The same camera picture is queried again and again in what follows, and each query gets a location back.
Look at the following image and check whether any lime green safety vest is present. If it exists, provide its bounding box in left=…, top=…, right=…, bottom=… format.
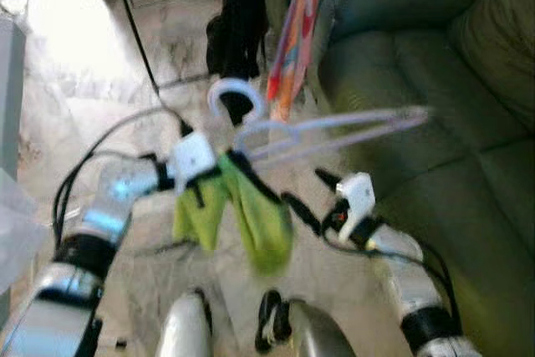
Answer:
left=171, top=152, right=295, bottom=276

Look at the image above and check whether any white shirt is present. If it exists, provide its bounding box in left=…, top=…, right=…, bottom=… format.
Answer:
left=0, top=169, right=49, bottom=295

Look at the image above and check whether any silver robot right leg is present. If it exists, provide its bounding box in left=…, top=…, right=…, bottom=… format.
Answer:
left=255, top=290, right=356, bottom=357

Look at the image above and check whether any silver robot leg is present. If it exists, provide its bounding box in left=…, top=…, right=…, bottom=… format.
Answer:
left=255, top=290, right=356, bottom=357
left=155, top=288, right=214, bottom=357

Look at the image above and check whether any orange red patterned garment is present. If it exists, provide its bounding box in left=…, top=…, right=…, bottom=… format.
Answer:
left=266, top=0, right=325, bottom=122

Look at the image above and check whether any black garment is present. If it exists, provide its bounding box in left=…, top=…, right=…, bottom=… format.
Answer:
left=205, top=0, right=270, bottom=124

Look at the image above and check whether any dark green leather sofa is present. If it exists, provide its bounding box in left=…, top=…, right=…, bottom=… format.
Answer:
left=313, top=0, right=535, bottom=357

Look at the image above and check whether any silver robot left leg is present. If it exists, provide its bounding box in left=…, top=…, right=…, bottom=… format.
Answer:
left=155, top=288, right=214, bottom=357

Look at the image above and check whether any light blue folding table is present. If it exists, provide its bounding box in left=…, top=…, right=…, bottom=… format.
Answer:
left=0, top=18, right=26, bottom=178

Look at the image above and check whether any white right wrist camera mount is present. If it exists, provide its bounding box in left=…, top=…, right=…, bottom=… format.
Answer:
left=334, top=173, right=375, bottom=239

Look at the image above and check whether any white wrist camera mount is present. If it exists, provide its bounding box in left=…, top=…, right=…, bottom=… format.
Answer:
left=170, top=131, right=218, bottom=192
left=334, top=173, right=375, bottom=239

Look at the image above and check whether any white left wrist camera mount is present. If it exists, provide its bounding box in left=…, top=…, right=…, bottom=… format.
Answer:
left=170, top=131, right=218, bottom=192

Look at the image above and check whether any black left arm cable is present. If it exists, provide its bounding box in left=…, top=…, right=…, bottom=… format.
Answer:
left=52, top=105, right=195, bottom=245

